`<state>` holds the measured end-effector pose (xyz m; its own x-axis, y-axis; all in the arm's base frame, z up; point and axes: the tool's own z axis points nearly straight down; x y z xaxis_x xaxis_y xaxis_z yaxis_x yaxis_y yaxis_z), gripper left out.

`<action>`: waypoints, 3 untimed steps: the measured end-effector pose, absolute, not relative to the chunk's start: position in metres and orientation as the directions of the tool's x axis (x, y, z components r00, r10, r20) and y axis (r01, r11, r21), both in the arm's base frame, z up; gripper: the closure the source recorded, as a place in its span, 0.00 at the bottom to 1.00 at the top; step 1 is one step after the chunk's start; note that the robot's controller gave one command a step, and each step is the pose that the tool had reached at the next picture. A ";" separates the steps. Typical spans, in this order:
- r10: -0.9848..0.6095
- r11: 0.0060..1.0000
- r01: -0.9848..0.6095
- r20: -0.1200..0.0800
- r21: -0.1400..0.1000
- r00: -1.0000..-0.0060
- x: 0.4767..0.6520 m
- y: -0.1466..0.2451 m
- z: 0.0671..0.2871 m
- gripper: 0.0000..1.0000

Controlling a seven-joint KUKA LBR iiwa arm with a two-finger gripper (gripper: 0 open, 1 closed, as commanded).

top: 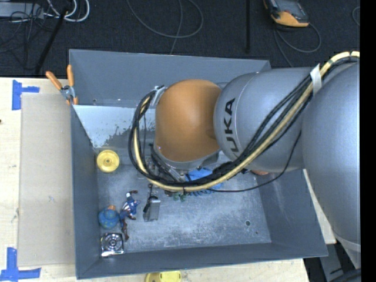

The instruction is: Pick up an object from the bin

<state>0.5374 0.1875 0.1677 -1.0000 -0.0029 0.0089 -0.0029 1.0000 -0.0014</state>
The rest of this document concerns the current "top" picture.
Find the blue and red superhero figure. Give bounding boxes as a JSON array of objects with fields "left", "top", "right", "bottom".
[{"left": 119, "top": 190, "right": 140, "bottom": 242}]

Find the blue toy figure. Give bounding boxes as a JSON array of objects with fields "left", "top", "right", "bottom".
[{"left": 98, "top": 204, "right": 120, "bottom": 229}]

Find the shiny square metal piece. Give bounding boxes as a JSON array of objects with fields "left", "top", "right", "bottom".
[{"left": 100, "top": 232, "right": 125, "bottom": 258}]

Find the grey metal bin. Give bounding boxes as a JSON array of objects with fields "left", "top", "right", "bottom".
[{"left": 68, "top": 48, "right": 329, "bottom": 280}]

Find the yellow round disc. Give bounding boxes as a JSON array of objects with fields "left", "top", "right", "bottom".
[{"left": 96, "top": 149, "right": 120, "bottom": 173}]

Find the pale flat board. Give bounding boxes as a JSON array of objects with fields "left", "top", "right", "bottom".
[{"left": 16, "top": 92, "right": 76, "bottom": 268}]

